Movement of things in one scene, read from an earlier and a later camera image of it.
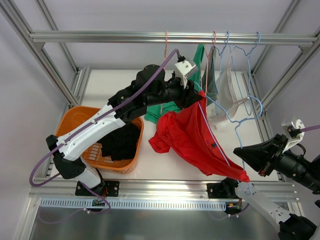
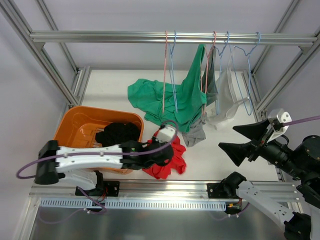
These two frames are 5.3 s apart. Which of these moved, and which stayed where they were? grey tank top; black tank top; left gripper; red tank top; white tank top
Moved: left gripper; red tank top
Stayed: black tank top; grey tank top; white tank top
